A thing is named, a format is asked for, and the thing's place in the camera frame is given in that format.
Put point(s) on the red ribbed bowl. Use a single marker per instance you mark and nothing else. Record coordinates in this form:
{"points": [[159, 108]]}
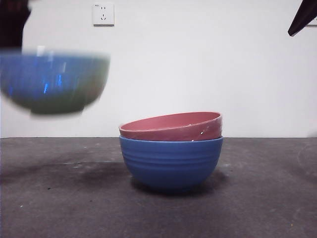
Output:
{"points": [[173, 129]]}

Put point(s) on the green ribbed bowl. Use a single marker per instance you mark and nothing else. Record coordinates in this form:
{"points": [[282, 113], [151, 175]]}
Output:
{"points": [[62, 81]]}

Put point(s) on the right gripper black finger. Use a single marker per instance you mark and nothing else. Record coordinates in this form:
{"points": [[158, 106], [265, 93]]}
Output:
{"points": [[305, 17]]}

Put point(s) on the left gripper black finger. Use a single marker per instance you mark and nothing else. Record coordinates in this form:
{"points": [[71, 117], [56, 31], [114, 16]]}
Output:
{"points": [[11, 24]]}

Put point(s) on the blue ribbed bowl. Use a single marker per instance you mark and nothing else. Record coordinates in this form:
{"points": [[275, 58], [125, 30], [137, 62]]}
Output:
{"points": [[171, 166]]}

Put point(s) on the white wall socket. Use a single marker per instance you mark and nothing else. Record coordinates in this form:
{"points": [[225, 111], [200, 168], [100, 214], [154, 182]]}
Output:
{"points": [[104, 13], [312, 24]]}

